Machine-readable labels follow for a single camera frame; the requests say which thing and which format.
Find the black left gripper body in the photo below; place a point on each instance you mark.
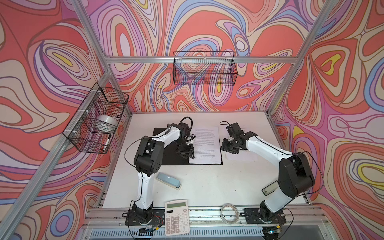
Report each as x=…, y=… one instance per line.
x=184, y=149

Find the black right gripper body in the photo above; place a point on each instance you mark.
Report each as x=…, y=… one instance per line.
x=230, y=146

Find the blue file folder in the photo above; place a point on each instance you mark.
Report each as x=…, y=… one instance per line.
x=173, y=158

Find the printed paper sheet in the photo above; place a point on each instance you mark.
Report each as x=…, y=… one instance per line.
x=207, y=150

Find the printed paper sheets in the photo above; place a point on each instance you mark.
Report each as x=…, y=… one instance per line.
x=242, y=156

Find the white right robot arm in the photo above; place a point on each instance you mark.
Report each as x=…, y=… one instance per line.
x=295, y=175

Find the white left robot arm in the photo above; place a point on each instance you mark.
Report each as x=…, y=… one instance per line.
x=149, y=158

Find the light blue stapler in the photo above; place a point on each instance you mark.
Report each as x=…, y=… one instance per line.
x=169, y=181

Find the black grey stapler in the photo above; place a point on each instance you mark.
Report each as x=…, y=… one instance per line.
x=269, y=189

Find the white calculator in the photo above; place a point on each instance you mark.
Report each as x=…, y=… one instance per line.
x=177, y=220

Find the white marker pen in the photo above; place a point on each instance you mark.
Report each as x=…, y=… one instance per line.
x=106, y=145

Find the silver tape roll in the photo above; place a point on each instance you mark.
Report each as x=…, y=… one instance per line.
x=107, y=120

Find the green circuit board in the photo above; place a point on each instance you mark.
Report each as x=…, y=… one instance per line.
x=147, y=231

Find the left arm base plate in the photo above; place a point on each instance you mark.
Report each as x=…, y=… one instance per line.
x=156, y=218

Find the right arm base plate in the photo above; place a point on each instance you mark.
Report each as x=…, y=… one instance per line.
x=263, y=216

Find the black wire basket on wall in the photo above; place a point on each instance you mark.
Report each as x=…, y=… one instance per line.
x=204, y=68

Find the black wire basket left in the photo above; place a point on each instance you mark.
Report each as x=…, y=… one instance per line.
x=83, y=131

